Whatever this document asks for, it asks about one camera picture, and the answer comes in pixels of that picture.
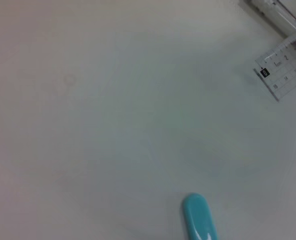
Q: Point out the transparent plastic ruler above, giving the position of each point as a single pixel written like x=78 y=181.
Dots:
x=280 y=72

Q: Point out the grey retractable pen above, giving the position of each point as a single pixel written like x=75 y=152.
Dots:
x=275 y=15

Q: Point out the blue sheathed scissors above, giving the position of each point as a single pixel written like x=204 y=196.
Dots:
x=199 y=217

